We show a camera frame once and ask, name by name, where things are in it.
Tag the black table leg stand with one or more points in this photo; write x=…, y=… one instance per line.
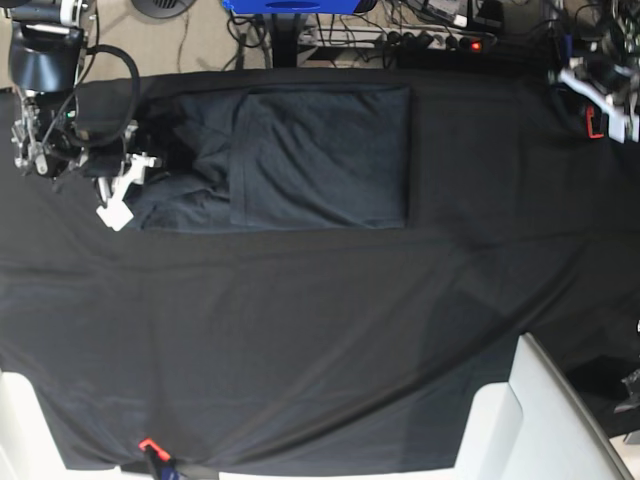
x=284, y=31

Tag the red black clamp right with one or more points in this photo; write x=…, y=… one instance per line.
x=596, y=122

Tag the blue clamp handle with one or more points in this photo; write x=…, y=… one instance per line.
x=563, y=48

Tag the black table cloth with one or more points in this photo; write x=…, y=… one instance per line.
x=335, y=351

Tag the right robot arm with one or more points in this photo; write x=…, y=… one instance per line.
x=52, y=49

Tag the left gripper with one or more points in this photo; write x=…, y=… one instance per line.
x=608, y=78

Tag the white chair right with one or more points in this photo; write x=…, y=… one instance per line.
x=534, y=426

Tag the dark grey T-shirt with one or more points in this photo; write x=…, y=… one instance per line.
x=277, y=159

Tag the white chair left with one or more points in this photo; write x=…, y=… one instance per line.
x=28, y=450

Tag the white chair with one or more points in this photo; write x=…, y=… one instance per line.
x=534, y=426
x=28, y=450

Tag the blue plastic box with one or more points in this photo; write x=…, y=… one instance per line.
x=246, y=7

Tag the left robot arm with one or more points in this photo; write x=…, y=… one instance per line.
x=607, y=28

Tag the grey round floor base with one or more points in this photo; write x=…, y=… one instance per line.
x=162, y=9

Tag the white power strip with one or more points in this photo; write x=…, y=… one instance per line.
x=369, y=37

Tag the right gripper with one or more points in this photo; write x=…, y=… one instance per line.
x=58, y=157

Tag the red blue clamp bottom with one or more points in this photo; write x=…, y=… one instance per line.
x=161, y=465

